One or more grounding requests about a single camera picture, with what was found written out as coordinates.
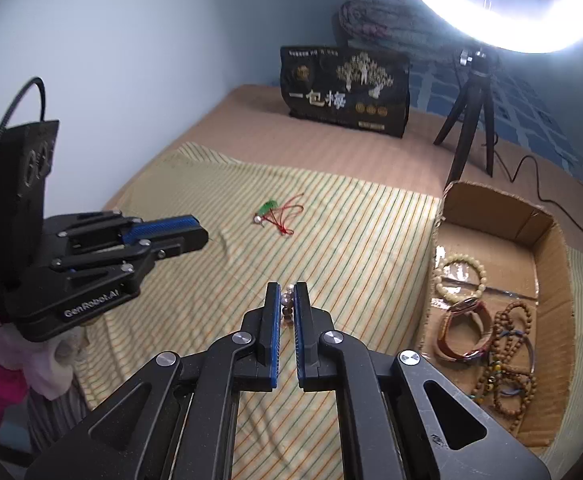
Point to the blue patterned bedsheet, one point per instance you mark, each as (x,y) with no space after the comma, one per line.
(521,117)

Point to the black camera box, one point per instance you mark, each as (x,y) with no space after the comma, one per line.
(26,157)

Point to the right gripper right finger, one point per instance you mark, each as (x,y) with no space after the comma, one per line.
(314,370)

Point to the black gift bag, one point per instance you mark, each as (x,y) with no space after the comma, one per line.
(347,87)

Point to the red strap wristwatch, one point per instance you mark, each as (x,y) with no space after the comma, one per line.
(465,331)

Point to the left hand white glove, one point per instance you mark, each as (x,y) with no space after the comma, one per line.
(48,366)

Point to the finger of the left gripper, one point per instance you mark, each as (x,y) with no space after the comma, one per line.
(174,244)
(152,230)

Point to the tan bed sheet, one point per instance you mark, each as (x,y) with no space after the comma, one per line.
(252,124)

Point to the black tripod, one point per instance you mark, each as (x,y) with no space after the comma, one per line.
(475,98)

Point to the cardboard box tray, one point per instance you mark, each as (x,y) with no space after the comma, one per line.
(510,254)

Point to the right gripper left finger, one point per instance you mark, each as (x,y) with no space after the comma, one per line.
(259,342)

